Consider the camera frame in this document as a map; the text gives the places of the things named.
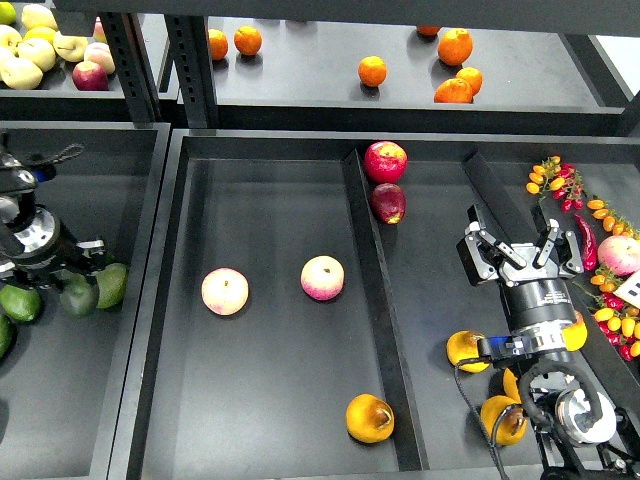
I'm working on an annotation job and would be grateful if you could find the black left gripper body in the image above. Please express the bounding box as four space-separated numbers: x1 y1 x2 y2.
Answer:
14 232 80 280

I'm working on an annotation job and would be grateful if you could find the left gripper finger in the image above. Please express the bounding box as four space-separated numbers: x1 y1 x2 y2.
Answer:
67 238 107 285
1 260 48 290

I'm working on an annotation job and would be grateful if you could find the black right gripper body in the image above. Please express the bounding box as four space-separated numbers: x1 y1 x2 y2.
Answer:
499 243 576 333

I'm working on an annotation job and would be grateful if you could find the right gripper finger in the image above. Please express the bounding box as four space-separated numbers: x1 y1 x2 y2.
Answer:
530 203 584 275
456 204 526 286

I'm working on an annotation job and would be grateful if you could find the dark green avocado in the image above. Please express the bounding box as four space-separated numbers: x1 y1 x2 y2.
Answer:
59 274 99 319

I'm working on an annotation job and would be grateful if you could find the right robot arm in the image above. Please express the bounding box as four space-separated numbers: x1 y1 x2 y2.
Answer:
453 206 639 479

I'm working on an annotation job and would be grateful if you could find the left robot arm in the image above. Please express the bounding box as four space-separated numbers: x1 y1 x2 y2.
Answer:
1 130 107 291

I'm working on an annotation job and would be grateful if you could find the green avocado far left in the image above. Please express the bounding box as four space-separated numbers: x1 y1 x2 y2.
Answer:
0 285 42 322

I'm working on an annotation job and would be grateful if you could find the green avocado left edge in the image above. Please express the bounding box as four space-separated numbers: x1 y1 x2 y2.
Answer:
0 314 16 359

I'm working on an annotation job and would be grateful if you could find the yellow pear middle hidden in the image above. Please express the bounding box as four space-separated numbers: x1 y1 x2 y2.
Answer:
502 368 521 403

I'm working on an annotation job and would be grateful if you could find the yellow pear bottom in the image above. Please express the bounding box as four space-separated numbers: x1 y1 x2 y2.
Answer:
480 395 528 446

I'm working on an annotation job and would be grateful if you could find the pale pear front left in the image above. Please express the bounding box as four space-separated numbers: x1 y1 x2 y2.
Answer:
1 58 44 90

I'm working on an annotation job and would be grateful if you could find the red chili pepper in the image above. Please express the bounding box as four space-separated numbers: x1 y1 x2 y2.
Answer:
574 214 598 271

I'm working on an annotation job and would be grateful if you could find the pink apple right edge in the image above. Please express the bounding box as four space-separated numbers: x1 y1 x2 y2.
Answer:
597 235 639 276

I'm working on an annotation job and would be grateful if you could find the cherry tomato bunch upper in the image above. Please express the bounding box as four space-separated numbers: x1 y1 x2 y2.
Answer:
525 155 585 212

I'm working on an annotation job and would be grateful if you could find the cherry tomato bunch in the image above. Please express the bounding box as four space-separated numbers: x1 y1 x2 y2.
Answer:
573 266 639 362
525 155 585 212

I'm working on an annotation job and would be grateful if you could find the white label card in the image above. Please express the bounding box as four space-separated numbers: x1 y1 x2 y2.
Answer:
614 271 640 308

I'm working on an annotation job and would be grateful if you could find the cherry tomato bunch lower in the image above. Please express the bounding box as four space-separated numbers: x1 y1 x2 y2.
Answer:
573 266 639 362

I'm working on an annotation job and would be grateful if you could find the dark red apple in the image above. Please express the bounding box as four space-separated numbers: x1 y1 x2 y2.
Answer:
370 183 407 225

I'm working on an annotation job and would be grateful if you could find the bright red apple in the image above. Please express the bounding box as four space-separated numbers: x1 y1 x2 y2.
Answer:
364 141 408 184

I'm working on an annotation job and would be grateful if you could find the black left tray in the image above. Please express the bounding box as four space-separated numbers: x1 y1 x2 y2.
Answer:
1 121 170 479

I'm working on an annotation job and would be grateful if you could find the black tray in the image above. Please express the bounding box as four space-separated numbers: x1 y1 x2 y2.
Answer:
109 130 639 479
1 121 170 479

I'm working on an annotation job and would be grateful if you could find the pink apple left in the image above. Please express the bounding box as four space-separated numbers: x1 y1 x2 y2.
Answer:
201 268 249 316

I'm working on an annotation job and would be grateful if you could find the pink apple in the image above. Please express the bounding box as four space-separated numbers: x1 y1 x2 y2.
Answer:
300 255 345 301
201 268 249 316

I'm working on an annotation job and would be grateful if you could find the pink apple centre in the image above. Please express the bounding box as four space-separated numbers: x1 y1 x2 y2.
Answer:
300 255 345 301

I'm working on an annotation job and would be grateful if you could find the orange on shelf front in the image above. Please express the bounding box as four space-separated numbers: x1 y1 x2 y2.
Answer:
434 78 474 103

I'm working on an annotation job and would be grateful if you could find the orange on shelf right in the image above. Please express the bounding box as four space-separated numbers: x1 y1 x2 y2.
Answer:
455 67 483 96

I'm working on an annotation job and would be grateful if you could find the red apple on shelf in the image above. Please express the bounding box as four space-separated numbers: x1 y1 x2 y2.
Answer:
72 61 109 91

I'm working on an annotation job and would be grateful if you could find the black shelf rack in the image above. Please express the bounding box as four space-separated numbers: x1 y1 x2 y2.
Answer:
0 0 640 137

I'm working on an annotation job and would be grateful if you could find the black middle tray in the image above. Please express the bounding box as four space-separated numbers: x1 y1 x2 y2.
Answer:
109 130 639 479

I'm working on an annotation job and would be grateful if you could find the black divider left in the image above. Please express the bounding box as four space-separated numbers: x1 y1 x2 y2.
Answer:
342 150 429 472

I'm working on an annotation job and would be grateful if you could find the peach on shelf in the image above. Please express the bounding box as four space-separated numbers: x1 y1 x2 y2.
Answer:
84 42 116 75

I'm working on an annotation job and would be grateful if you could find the pale apple on shelf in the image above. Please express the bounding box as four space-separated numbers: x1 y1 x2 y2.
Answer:
17 38 57 73

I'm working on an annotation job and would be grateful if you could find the yellow green apple shelf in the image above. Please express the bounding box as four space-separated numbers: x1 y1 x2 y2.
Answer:
53 32 89 63

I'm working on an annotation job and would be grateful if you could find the large orange on shelf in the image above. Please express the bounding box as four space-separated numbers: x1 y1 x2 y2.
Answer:
437 28 474 66

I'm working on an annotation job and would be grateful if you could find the orange on shelf centre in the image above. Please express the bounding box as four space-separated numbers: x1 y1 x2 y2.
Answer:
358 56 387 88

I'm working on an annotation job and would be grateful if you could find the yellow lemon on shelf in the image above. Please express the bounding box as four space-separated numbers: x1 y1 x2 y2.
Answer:
23 26 57 44

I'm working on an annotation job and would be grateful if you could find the orange cherry tomato string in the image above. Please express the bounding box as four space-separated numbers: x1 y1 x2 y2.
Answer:
585 194 640 241

